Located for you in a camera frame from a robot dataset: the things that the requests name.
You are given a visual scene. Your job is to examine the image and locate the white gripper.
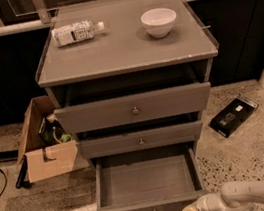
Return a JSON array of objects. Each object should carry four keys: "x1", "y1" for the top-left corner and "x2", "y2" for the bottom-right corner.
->
[{"x1": 182, "y1": 193, "x2": 225, "y2": 211}]

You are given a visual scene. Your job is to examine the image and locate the grey bottom drawer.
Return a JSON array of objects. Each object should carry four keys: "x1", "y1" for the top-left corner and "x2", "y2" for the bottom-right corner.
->
[{"x1": 95, "y1": 141, "x2": 206, "y2": 211}]

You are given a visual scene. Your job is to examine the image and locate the grey drawer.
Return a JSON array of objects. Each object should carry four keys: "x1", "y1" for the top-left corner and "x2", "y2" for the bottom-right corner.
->
[
  {"x1": 54, "y1": 82, "x2": 211, "y2": 134},
  {"x1": 95, "y1": 141, "x2": 206, "y2": 211},
  {"x1": 78, "y1": 120, "x2": 203, "y2": 159}
]

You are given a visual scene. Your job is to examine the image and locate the grey middle drawer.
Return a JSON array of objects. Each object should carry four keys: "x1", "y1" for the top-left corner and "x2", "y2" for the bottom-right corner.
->
[{"x1": 78, "y1": 120, "x2": 203, "y2": 159}]

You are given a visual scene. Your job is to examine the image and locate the grey top drawer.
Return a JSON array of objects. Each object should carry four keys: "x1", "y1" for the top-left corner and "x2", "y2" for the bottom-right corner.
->
[{"x1": 54, "y1": 82, "x2": 211, "y2": 134}]

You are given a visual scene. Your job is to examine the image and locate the grey wooden drawer cabinet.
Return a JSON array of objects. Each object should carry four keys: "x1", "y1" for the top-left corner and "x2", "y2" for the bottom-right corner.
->
[{"x1": 23, "y1": 0, "x2": 237, "y2": 175}]

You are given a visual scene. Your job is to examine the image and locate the black flat device on floor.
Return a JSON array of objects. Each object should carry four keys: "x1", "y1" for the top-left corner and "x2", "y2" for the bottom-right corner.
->
[{"x1": 209, "y1": 95, "x2": 259, "y2": 138}]

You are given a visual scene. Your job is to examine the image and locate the brown cardboard box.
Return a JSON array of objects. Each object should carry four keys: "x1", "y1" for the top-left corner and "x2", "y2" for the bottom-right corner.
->
[{"x1": 17, "y1": 95, "x2": 89, "y2": 183}]

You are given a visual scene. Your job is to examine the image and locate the green items in box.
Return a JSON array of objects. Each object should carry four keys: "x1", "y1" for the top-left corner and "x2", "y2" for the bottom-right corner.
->
[{"x1": 38, "y1": 113, "x2": 73, "y2": 145}]

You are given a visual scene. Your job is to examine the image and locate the black tool beside box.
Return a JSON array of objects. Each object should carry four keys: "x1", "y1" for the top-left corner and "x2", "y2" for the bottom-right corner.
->
[{"x1": 15, "y1": 157, "x2": 30, "y2": 190}]

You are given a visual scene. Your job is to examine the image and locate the white ceramic bowl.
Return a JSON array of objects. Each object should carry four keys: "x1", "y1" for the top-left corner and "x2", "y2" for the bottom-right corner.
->
[{"x1": 141, "y1": 8, "x2": 177, "y2": 38}]

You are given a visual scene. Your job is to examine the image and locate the plastic water bottle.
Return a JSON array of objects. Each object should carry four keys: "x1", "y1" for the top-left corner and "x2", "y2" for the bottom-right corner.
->
[{"x1": 51, "y1": 20, "x2": 105, "y2": 47}]

